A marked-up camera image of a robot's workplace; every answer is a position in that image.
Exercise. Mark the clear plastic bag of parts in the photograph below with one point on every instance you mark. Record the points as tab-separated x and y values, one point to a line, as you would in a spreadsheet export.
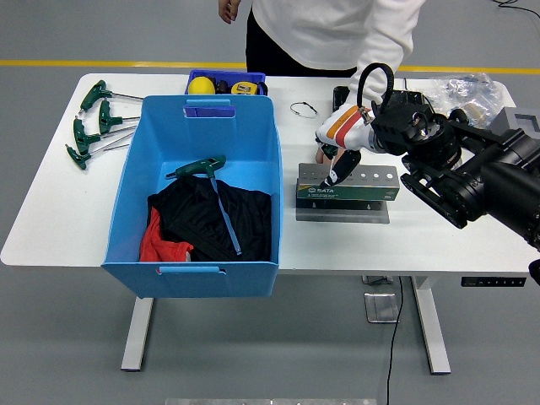
468	90

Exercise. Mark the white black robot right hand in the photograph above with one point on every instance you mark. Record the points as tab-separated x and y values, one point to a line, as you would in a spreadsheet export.
346	126

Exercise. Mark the yellow tape measure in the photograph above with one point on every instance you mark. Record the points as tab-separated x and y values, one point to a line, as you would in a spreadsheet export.
244	88

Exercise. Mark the black cloth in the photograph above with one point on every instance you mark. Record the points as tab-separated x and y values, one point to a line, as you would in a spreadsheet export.
244	219

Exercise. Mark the large light blue plastic bin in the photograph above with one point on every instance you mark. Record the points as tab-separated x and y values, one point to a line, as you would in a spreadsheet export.
202	135

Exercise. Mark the orange red cloth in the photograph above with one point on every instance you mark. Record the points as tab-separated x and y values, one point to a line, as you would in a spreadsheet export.
158	249

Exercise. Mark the black table control panel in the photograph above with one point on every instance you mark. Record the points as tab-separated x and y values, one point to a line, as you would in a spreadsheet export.
493	282

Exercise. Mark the person's left hand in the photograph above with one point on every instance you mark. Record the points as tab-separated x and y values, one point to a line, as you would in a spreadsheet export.
322	158

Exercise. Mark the small dark brown item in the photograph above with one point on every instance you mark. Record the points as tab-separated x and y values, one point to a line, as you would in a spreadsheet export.
222	86

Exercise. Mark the grey green hex key stand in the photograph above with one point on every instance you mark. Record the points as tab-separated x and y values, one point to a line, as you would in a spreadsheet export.
363	193

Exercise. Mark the grey box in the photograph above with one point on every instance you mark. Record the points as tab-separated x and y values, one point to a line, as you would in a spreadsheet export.
512	118

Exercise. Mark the metal floor plate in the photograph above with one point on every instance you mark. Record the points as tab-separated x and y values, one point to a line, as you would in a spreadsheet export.
381	308

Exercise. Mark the yellow ball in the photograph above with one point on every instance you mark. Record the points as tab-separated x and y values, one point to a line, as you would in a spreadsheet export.
201	86

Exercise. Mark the person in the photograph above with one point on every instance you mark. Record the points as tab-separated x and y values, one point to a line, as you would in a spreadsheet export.
304	29

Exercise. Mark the person's left forearm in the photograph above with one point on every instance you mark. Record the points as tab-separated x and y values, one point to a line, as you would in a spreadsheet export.
379	46

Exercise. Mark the person's right hand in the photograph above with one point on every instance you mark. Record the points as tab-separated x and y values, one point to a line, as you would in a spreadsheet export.
229	10

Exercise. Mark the small dark blue tray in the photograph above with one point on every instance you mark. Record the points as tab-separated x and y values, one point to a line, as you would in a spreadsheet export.
228	75

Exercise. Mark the white table leg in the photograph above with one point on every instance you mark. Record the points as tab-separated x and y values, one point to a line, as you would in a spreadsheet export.
138	333
432	333

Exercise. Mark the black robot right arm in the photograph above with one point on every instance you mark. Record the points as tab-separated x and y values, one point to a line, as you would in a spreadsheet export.
464	169

